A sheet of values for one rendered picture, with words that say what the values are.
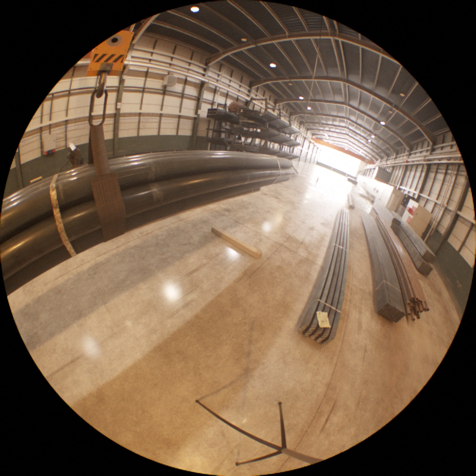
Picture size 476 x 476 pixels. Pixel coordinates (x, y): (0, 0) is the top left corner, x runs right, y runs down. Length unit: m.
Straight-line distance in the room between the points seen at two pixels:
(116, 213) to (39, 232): 0.44
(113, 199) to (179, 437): 1.74
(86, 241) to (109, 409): 1.42
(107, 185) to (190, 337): 1.45
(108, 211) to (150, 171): 0.34
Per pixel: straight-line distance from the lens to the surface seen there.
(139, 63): 11.39
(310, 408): 1.89
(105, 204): 0.92
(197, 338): 1.73
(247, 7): 11.07
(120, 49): 1.26
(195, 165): 1.25
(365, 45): 11.55
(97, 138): 1.09
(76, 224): 0.91
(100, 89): 1.14
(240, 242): 2.65
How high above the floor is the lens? 1.62
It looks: 33 degrees down
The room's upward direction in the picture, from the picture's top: 12 degrees clockwise
